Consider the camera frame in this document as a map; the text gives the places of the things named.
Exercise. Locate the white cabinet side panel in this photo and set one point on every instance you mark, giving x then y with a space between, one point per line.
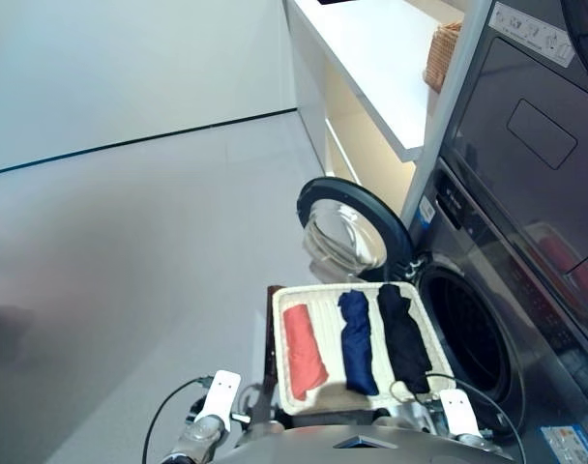
444 121

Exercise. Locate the white instruction label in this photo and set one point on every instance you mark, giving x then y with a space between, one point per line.
531 31

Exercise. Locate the round glass washer door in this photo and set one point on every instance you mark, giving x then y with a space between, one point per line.
347 227

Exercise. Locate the dark grey stacked dryer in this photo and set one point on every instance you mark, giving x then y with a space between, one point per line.
516 87

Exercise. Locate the grey washing machine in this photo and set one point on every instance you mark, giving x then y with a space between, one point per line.
540 386

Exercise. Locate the small brown wicker basket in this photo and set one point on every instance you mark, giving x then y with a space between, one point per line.
441 55

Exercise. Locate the navy blue cloth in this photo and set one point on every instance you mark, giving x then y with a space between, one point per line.
357 338

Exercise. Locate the white counter cabinet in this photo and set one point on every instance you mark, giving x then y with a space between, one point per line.
371 58

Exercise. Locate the coral red cloth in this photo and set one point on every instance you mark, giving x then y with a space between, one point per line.
303 353

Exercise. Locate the pale woven laundry basket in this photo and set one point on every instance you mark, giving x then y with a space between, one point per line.
323 401

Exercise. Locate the small blue energy label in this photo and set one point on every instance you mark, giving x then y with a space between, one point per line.
427 212

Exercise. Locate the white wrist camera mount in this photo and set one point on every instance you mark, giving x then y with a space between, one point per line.
221 396
458 411

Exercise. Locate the black cloth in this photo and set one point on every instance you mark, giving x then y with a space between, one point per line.
402 333

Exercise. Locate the silver robot torso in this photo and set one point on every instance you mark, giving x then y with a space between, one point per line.
347 444

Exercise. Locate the large blue info label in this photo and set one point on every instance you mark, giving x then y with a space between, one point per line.
567 447

